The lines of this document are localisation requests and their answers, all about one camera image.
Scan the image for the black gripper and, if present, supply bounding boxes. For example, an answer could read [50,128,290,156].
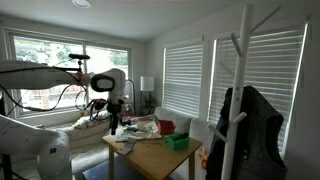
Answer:
[106,99,122,136]

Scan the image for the small grey book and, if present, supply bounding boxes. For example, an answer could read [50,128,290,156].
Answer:
[116,137,138,156]

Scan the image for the red basket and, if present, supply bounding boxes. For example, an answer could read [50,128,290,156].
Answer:
[157,119,177,136]

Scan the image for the green basket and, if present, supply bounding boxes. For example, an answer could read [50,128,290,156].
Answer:
[164,132,191,151]

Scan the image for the red flat object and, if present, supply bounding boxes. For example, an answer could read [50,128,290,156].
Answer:
[121,114,138,123]

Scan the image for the white sofa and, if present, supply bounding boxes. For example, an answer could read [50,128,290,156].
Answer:
[8,105,218,180]

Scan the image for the pile of clothes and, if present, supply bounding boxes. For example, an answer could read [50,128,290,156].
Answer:
[115,114,163,143]

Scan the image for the floral pillow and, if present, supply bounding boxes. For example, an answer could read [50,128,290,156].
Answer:
[72,109,113,131]

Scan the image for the blue rug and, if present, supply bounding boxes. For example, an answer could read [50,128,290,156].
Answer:
[82,155,175,180]

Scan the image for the wooden table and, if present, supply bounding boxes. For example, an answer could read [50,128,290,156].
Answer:
[102,131,204,180]

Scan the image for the narrow white window blind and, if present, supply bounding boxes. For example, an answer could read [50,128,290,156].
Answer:
[162,43,205,118]

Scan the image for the orange object on floor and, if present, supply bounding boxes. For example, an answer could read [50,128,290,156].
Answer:
[198,147,210,170]

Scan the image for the white coat rack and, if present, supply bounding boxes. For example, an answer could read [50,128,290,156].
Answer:
[208,3,283,180]

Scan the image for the round ceiling light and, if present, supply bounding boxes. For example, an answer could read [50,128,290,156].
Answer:
[71,0,92,9]

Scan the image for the dark grey vest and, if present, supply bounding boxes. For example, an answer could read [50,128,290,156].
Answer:
[205,85,289,180]

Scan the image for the wide white window blind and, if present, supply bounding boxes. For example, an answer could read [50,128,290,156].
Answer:
[207,27,306,155]

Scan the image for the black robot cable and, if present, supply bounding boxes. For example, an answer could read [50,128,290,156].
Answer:
[0,65,108,122]

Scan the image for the black camera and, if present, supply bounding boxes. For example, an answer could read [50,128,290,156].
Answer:
[68,53,91,61]

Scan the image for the black camera stand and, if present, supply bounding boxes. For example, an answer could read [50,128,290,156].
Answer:
[0,59,84,180]

